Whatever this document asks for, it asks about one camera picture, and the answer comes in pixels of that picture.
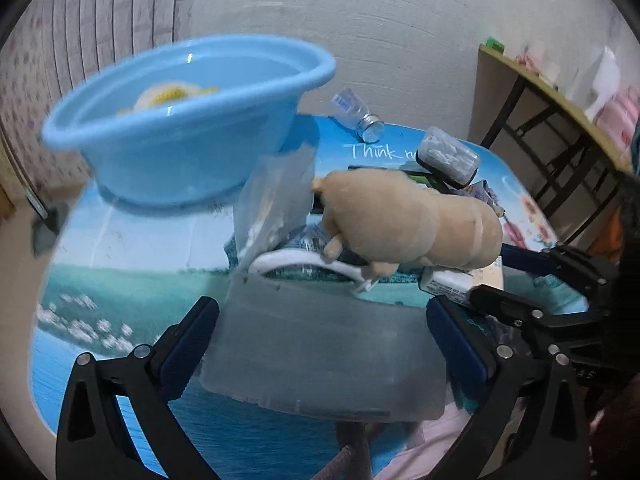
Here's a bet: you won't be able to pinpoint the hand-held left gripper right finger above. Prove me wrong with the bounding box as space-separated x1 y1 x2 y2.
426 295 593 480

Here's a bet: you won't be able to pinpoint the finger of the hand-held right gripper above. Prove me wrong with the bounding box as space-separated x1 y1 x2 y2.
469 284 603 347
500 241 621 287

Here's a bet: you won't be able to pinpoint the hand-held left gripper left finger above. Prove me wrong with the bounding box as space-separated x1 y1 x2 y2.
55 296 221 480

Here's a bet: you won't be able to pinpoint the white labelled box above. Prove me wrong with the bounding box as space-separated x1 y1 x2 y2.
419 257 503 306

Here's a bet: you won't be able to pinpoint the white curved plastic item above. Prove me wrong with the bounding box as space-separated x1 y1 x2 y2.
248 252 378 293

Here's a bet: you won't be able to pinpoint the beige plush toy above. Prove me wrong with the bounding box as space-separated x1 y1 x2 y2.
312 167 503 278

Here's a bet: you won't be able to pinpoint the translucent plastic box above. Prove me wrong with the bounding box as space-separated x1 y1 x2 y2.
200 272 448 423

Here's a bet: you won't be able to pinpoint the light blue plastic basin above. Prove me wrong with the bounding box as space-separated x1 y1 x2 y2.
41 35 337 207

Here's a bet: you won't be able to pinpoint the person's right forearm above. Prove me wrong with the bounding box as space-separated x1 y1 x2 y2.
590 400 640 480

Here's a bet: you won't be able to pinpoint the small purple printed packet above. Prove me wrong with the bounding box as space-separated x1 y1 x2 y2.
457 180 506 218

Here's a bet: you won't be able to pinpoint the pink cloth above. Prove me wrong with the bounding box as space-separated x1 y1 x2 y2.
340 405 481 480

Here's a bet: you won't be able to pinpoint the clear plastic swab box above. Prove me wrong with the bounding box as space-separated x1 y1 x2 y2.
416 127 482 187

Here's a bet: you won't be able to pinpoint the wooden folding table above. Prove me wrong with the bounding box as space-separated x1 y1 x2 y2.
470 42 636 246

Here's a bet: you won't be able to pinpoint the clear plastic bag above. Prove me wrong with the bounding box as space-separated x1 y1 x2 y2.
232 147 318 273

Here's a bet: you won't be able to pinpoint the black framed green card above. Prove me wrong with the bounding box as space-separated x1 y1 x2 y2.
345 157 453 196

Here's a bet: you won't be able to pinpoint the pink packs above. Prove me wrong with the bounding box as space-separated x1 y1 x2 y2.
590 85 640 156

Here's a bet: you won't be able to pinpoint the white plastic bag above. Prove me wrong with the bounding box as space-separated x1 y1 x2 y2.
585 45 626 116

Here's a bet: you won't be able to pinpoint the clear bottle with silver cap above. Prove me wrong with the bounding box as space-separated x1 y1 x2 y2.
327 87 385 142

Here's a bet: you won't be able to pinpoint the yellow white plush item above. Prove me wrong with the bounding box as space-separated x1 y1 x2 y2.
117 80 221 113

